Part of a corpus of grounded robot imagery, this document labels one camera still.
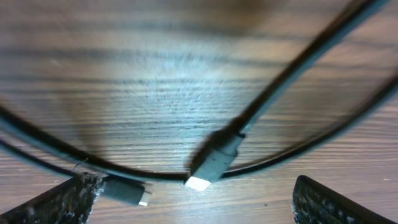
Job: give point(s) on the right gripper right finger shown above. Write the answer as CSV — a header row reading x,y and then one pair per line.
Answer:
x,y
314,203

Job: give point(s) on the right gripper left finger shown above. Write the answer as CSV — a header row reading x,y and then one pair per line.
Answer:
x,y
70,202

